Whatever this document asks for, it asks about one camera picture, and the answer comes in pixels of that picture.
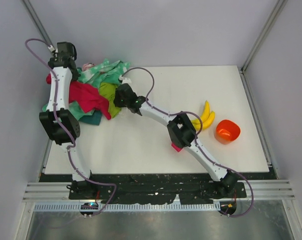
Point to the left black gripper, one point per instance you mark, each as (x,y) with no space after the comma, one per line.
(74,72)

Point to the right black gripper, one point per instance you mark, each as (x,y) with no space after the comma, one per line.
(121,95)

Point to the lime green cloth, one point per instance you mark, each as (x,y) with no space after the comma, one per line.
(107,90)

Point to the red cloth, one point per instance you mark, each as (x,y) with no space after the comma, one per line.
(79,98)

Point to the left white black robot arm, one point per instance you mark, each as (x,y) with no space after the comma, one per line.
(59,123)

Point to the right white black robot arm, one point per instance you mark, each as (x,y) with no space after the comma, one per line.
(182,135)

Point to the pink patterned cloth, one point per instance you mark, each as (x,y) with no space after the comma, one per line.
(87,66)

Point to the green white tie-dye cloth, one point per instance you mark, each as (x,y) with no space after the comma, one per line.
(106,72)

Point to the dark teal cloth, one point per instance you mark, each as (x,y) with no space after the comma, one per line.
(93,119)

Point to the pink cube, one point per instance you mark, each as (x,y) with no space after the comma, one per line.
(176,148)

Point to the yellow banana bunch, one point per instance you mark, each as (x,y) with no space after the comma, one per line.
(206,119)

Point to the orange plastic cup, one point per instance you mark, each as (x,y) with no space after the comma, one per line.
(227,131)

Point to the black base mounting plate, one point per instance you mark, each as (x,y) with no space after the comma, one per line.
(154,189)

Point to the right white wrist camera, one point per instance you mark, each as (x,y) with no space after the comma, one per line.
(124,80)

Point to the left aluminium frame post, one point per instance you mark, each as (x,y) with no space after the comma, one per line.
(44,35)

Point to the aluminium frame post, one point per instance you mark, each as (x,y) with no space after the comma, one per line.
(267,27)
(44,35)

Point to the white slotted cable duct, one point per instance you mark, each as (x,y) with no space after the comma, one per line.
(115,208)

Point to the aluminium rail front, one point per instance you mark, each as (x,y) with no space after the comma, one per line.
(271,189)

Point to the right aluminium frame post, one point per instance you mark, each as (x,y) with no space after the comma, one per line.
(267,27)

